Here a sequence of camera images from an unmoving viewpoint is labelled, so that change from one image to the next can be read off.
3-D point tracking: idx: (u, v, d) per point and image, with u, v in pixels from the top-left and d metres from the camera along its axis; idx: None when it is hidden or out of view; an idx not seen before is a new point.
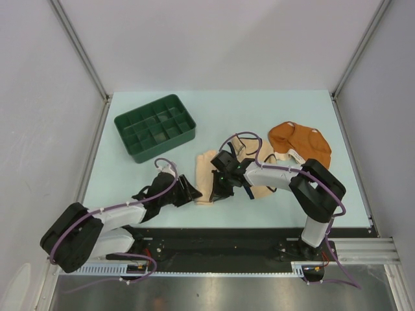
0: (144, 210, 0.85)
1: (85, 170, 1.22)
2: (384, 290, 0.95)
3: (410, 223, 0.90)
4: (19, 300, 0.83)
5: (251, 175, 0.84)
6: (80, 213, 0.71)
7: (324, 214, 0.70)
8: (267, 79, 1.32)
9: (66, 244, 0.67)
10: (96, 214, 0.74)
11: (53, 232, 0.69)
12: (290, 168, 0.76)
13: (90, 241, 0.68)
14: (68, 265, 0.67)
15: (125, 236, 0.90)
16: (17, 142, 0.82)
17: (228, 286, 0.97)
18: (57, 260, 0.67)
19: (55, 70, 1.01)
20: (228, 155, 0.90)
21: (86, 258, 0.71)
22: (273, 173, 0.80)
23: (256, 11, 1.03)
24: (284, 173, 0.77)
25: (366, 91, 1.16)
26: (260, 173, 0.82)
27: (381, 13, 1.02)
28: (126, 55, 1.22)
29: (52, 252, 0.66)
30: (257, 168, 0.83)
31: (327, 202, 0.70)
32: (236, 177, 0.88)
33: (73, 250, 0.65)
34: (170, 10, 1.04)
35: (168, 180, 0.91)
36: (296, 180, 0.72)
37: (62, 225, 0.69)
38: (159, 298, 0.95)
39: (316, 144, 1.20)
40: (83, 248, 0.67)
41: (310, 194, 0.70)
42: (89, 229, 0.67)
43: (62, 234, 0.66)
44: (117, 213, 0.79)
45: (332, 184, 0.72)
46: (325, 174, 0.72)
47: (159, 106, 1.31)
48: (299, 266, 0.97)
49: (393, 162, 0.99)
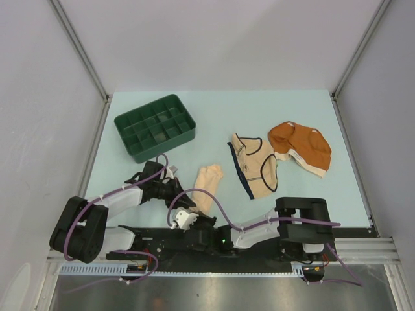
0: (141, 192, 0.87)
1: (85, 170, 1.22)
2: (384, 290, 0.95)
3: (410, 224, 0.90)
4: (18, 300, 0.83)
5: (241, 244, 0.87)
6: (80, 205, 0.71)
7: (327, 240, 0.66)
8: (267, 79, 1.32)
9: (78, 236, 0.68)
10: (97, 201, 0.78)
11: (60, 229, 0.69)
12: (269, 220, 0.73)
13: (99, 228, 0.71)
14: (86, 256, 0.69)
15: (126, 232, 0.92)
16: (17, 143, 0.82)
17: (228, 286, 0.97)
18: (72, 254, 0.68)
19: (55, 71, 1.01)
20: (205, 234, 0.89)
21: (100, 245, 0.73)
22: (259, 231, 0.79)
23: (256, 11, 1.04)
24: (267, 228, 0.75)
25: (366, 91, 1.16)
26: (247, 238, 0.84)
27: (382, 12, 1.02)
28: (126, 56, 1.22)
29: (65, 249, 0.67)
30: (241, 233, 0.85)
31: (321, 227, 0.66)
32: (229, 251, 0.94)
33: (87, 240, 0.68)
34: (170, 10, 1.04)
35: (158, 164, 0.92)
36: (284, 229, 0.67)
37: (67, 221, 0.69)
38: (159, 298, 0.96)
39: (316, 144, 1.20)
40: (95, 235, 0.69)
41: (304, 232, 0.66)
42: (96, 216, 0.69)
43: (71, 229, 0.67)
44: (117, 197, 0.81)
45: (311, 206, 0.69)
46: (300, 203, 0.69)
47: (159, 106, 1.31)
48: (299, 266, 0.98)
49: (392, 163, 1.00)
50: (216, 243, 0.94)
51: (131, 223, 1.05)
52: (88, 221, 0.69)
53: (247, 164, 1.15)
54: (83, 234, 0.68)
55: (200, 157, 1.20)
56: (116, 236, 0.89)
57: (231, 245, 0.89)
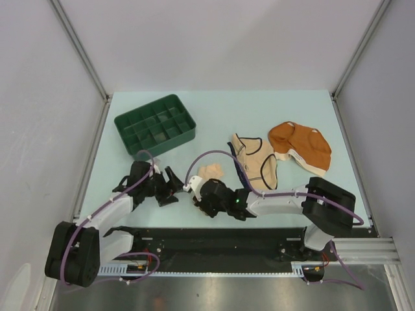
0: (130, 199, 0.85)
1: (85, 170, 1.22)
2: (384, 291, 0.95)
3: (410, 224, 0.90)
4: (18, 300, 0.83)
5: (254, 209, 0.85)
6: (70, 230, 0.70)
7: (345, 230, 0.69)
8: (267, 80, 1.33)
9: (72, 262, 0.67)
10: (85, 223, 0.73)
11: (54, 258, 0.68)
12: (296, 193, 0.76)
13: (93, 251, 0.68)
14: (84, 280, 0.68)
15: (124, 236, 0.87)
16: (17, 143, 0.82)
17: (228, 286, 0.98)
18: (70, 280, 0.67)
19: (54, 70, 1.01)
20: (221, 187, 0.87)
21: (98, 265, 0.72)
22: (279, 200, 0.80)
23: (256, 11, 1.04)
24: (290, 199, 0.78)
25: (366, 91, 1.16)
26: (264, 204, 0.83)
27: (382, 12, 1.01)
28: (126, 56, 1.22)
29: (61, 275, 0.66)
30: (259, 198, 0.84)
31: (342, 217, 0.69)
32: (238, 212, 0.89)
33: (82, 264, 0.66)
34: (170, 10, 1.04)
35: (145, 164, 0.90)
36: (308, 205, 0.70)
37: (59, 248, 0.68)
38: (159, 298, 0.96)
39: (316, 144, 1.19)
40: (90, 258, 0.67)
41: (326, 214, 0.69)
42: (85, 241, 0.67)
43: (63, 257, 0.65)
44: (106, 214, 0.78)
45: (342, 196, 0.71)
46: (333, 189, 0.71)
47: (159, 106, 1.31)
48: (299, 266, 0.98)
49: (393, 164, 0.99)
50: (228, 202, 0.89)
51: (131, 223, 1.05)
52: (80, 246, 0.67)
53: (247, 164, 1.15)
54: (77, 260, 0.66)
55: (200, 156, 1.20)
56: (115, 245, 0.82)
57: (245, 205, 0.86)
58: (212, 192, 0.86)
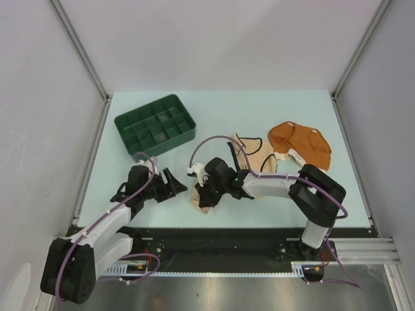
0: (127, 210, 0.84)
1: (85, 170, 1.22)
2: (384, 290, 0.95)
3: (410, 224, 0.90)
4: (19, 300, 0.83)
5: (249, 188, 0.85)
6: (65, 247, 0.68)
7: (329, 219, 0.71)
8: (267, 80, 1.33)
9: (68, 279, 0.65)
10: (81, 240, 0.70)
11: (49, 275, 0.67)
12: (287, 175, 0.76)
13: (88, 268, 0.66)
14: (80, 297, 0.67)
15: (122, 239, 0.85)
16: (17, 143, 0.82)
17: (228, 286, 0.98)
18: (65, 296, 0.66)
19: (55, 70, 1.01)
20: (224, 166, 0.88)
21: (93, 280, 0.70)
22: (271, 182, 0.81)
23: (256, 11, 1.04)
24: (281, 182, 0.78)
25: (366, 91, 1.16)
26: (258, 184, 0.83)
27: (382, 12, 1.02)
28: (126, 56, 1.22)
29: (57, 291, 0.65)
30: (255, 179, 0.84)
31: (329, 207, 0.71)
32: (235, 190, 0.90)
33: (77, 282, 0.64)
34: (170, 10, 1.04)
35: (142, 169, 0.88)
36: (295, 188, 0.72)
37: (54, 264, 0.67)
38: (159, 298, 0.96)
39: (316, 144, 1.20)
40: (85, 275, 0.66)
41: (312, 200, 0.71)
42: (80, 259, 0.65)
43: (58, 275, 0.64)
44: (102, 228, 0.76)
45: (332, 187, 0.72)
46: (325, 179, 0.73)
47: (159, 106, 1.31)
48: (299, 266, 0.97)
49: (393, 164, 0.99)
50: (228, 180, 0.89)
51: (131, 223, 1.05)
52: (74, 263, 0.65)
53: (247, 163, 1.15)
54: (72, 277, 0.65)
55: (200, 156, 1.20)
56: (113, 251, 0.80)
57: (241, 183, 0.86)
58: (213, 168, 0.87)
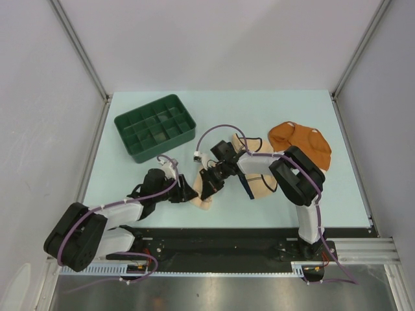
0: (141, 207, 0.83)
1: (85, 169, 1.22)
2: (384, 291, 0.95)
3: (410, 224, 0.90)
4: (19, 300, 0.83)
5: (243, 164, 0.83)
6: (80, 212, 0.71)
7: (301, 197, 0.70)
8: (267, 79, 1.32)
9: (73, 243, 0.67)
10: (97, 210, 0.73)
11: (56, 234, 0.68)
12: (272, 154, 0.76)
13: (95, 238, 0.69)
14: (77, 265, 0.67)
15: (125, 234, 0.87)
16: (17, 143, 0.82)
17: (228, 286, 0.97)
18: (65, 260, 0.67)
19: (55, 70, 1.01)
20: (225, 146, 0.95)
21: (92, 255, 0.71)
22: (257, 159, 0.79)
23: (255, 11, 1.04)
24: (269, 159, 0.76)
25: (366, 90, 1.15)
26: (248, 162, 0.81)
27: (382, 12, 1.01)
28: (126, 56, 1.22)
29: (59, 252, 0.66)
30: (246, 156, 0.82)
31: (305, 186, 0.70)
32: (231, 166, 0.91)
33: (82, 246, 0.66)
34: (170, 10, 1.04)
35: (159, 175, 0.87)
36: (275, 163, 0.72)
37: (65, 225, 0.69)
38: (159, 298, 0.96)
39: (316, 144, 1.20)
40: (91, 243, 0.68)
41: (290, 176, 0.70)
42: (94, 225, 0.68)
43: (67, 234, 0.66)
44: (116, 210, 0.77)
45: (312, 170, 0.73)
46: (306, 161, 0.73)
47: (159, 106, 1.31)
48: (299, 266, 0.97)
49: (393, 163, 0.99)
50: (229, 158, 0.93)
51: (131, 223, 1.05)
52: (85, 229, 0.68)
53: None
54: (78, 241, 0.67)
55: None
56: (115, 241, 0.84)
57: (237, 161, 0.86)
58: (214, 148, 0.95)
